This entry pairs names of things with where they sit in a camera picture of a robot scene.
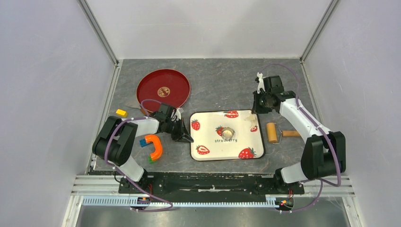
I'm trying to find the dough trimmings scrap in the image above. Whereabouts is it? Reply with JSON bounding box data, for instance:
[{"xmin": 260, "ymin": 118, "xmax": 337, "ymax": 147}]
[{"xmin": 244, "ymin": 114, "xmax": 255, "ymax": 122}]

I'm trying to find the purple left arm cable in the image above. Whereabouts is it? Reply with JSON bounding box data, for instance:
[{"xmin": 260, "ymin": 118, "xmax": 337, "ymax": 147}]
[{"xmin": 104, "ymin": 99, "xmax": 174, "ymax": 213}]

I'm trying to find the white strawberry enamel tray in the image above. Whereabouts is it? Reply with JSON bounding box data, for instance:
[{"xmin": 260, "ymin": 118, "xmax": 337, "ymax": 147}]
[{"xmin": 190, "ymin": 110, "xmax": 265, "ymax": 161}]

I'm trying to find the wooden dough roller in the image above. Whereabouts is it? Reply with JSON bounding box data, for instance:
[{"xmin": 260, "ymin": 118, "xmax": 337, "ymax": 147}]
[{"xmin": 266, "ymin": 122, "xmax": 300, "ymax": 144}]

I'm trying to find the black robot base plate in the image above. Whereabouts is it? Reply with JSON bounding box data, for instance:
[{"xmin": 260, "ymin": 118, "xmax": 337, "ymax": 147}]
[{"xmin": 118, "ymin": 172, "xmax": 305, "ymax": 203}]

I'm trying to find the small dough ball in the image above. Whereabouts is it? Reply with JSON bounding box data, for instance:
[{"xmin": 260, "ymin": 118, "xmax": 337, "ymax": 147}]
[{"xmin": 222, "ymin": 128, "xmax": 234, "ymax": 140}]

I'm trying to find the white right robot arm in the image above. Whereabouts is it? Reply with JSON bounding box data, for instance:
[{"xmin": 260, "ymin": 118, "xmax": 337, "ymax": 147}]
[{"xmin": 252, "ymin": 73, "xmax": 346, "ymax": 193}]

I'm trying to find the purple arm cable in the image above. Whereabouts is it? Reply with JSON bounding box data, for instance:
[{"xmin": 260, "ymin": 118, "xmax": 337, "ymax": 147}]
[
  {"xmin": 104, "ymin": 99, "xmax": 174, "ymax": 213},
  {"xmin": 260, "ymin": 64, "xmax": 343, "ymax": 214}
]

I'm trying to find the orange horseshoe magnet toy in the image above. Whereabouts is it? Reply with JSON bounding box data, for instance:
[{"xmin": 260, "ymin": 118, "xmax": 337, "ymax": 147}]
[{"xmin": 139, "ymin": 134, "xmax": 163, "ymax": 163}]

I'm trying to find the small yellow block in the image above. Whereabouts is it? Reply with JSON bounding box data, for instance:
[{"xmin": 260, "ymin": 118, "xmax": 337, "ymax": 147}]
[{"xmin": 115, "ymin": 109, "xmax": 128, "ymax": 118}]

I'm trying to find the white slotted cable duct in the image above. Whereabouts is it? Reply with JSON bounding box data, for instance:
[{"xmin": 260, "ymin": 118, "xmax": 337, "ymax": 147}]
[{"xmin": 81, "ymin": 195, "xmax": 294, "ymax": 208}]

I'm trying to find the small metal cup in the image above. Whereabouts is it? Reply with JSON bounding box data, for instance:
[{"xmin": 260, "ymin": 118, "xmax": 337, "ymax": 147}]
[{"xmin": 221, "ymin": 127, "xmax": 235, "ymax": 140}]

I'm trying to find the round red lacquer tray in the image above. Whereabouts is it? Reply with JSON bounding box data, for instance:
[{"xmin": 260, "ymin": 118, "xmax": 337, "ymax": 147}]
[{"xmin": 136, "ymin": 69, "xmax": 191, "ymax": 112}]

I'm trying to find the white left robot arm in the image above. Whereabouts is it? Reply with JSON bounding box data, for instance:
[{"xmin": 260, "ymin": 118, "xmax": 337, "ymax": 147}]
[{"xmin": 92, "ymin": 103, "xmax": 194, "ymax": 193}]

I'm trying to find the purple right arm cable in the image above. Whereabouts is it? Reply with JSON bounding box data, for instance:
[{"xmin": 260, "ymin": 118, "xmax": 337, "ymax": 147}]
[{"xmin": 260, "ymin": 64, "xmax": 343, "ymax": 214}]

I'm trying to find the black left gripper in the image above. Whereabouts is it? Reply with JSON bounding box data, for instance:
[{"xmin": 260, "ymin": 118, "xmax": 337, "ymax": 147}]
[{"xmin": 166, "ymin": 118, "xmax": 193, "ymax": 144}]

